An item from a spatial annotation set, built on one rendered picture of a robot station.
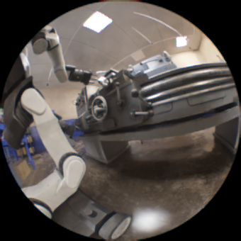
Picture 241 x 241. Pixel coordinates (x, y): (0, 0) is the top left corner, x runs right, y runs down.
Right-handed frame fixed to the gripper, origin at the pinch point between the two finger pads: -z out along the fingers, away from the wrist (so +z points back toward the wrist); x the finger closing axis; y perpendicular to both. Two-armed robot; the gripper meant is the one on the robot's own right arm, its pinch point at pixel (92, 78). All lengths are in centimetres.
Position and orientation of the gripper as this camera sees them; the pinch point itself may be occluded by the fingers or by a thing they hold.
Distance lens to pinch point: 60.1
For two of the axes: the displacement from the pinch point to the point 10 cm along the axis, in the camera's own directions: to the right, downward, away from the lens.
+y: 6.3, 6.9, -3.5
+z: -6.0, 1.5, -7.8
